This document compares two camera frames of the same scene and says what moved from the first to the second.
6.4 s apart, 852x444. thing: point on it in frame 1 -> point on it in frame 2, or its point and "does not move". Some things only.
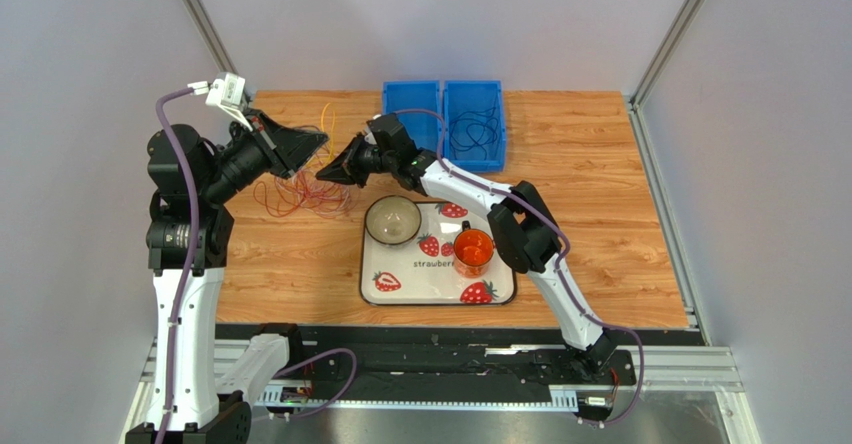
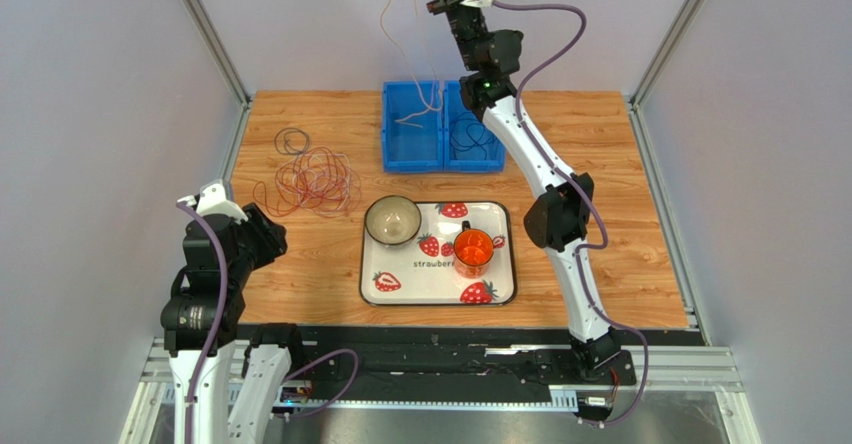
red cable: [303, 189] does not move
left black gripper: [298, 145] -> [271, 237]
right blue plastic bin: [473, 124] does not move
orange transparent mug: [473, 252] does not move
